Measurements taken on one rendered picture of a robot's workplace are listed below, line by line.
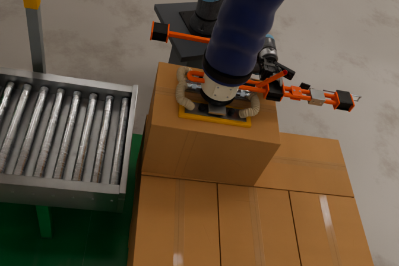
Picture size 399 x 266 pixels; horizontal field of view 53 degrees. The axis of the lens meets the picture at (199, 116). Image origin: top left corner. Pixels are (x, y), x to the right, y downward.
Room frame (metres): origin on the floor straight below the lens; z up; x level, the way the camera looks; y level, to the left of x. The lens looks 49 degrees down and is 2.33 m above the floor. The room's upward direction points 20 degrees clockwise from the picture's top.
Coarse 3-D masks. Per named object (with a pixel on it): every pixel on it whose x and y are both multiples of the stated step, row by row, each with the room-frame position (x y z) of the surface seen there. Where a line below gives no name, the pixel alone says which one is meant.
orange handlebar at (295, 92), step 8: (176, 32) 1.55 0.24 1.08; (192, 40) 1.55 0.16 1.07; (200, 40) 1.56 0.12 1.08; (208, 40) 1.57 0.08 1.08; (192, 72) 1.32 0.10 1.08; (200, 72) 1.34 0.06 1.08; (192, 80) 1.28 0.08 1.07; (200, 80) 1.29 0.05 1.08; (248, 80) 1.40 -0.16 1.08; (240, 88) 1.34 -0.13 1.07; (248, 88) 1.35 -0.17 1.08; (256, 88) 1.36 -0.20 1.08; (264, 88) 1.38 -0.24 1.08; (288, 88) 1.44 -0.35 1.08; (296, 88) 1.45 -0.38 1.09; (288, 96) 1.40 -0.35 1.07; (296, 96) 1.41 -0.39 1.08; (304, 96) 1.42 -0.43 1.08; (328, 96) 1.49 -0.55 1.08
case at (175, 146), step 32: (160, 64) 1.44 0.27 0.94; (160, 96) 1.24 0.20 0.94; (192, 96) 1.31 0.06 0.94; (160, 128) 1.08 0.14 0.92; (192, 128) 1.13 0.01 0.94; (224, 128) 1.19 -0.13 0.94; (256, 128) 1.26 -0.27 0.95; (160, 160) 1.09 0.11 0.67; (192, 160) 1.13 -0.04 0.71; (224, 160) 1.17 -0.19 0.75; (256, 160) 1.20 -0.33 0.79
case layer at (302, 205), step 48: (288, 144) 1.59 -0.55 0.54; (336, 144) 1.72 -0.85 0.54; (144, 192) 0.97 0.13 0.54; (192, 192) 1.06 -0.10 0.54; (240, 192) 1.16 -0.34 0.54; (288, 192) 1.26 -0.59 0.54; (336, 192) 1.37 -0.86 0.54; (144, 240) 0.74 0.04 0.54; (192, 240) 0.82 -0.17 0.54; (240, 240) 0.90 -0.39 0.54; (288, 240) 0.99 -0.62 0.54; (336, 240) 1.08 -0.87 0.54
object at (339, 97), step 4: (336, 92) 1.51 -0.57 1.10; (336, 96) 1.49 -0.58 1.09; (340, 96) 1.49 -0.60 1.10; (344, 96) 1.50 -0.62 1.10; (348, 96) 1.51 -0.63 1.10; (336, 100) 1.47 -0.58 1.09; (340, 100) 1.47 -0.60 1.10; (344, 100) 1.48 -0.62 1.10; (348, 100) 1.48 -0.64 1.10; (352, 100) 1.49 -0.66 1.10; (332, 104) 1.47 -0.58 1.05; (336, 104) 1.45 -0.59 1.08; (340, 104) 1.46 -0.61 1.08; (344, 104) 1.47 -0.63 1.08; (348, 104) 1.47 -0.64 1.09; (352, 104) 1.47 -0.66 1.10; (336, 108) 1.45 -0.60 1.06; (340, 108) 1.46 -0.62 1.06; (344, 108) 1.47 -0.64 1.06; (348, 108) 1.47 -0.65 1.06; (352, 108) 1.47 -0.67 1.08
